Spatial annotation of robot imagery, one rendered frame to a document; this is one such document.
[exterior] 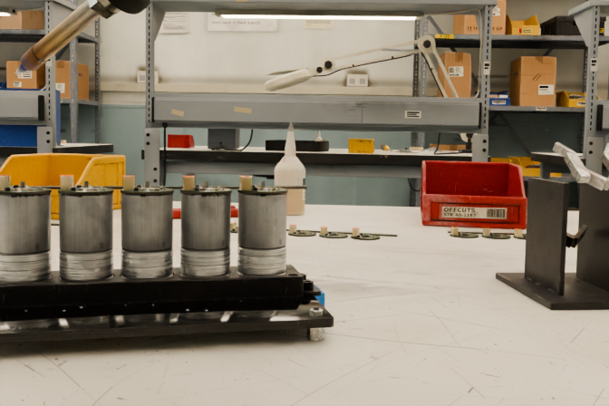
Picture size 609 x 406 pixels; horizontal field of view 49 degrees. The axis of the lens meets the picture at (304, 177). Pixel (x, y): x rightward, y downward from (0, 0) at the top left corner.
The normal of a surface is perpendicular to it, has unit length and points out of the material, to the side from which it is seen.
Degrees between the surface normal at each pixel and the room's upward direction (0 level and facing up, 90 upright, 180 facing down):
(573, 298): 0
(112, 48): 90
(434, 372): 0
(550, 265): 90
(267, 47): 90
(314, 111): 90
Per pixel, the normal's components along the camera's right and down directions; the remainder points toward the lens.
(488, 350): 0.02, -1.00
